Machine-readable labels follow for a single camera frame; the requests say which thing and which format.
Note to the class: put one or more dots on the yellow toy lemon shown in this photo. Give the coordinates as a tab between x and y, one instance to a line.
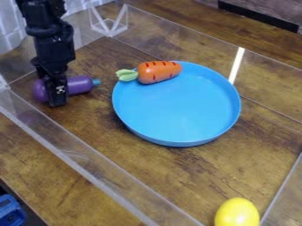
237	212

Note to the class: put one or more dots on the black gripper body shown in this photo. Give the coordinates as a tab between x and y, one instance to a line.
53	33

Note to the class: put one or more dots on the orange toy carrot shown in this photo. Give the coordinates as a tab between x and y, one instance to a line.
151	72

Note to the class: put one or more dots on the blue round tray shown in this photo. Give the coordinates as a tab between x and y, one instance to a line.
182	112

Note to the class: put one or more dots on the clear acrylic enclosure wall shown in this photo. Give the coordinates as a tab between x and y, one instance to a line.
86	172

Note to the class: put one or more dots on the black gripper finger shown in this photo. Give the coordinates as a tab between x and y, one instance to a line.
57	88
41	71

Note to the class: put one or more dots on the purple toy eggplant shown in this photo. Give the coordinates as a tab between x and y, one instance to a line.
79	85

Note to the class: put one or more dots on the white grid curtain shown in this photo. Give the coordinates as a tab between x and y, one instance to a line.
13	23

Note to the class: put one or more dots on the blue plastic object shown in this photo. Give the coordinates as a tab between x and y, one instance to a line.
13	214

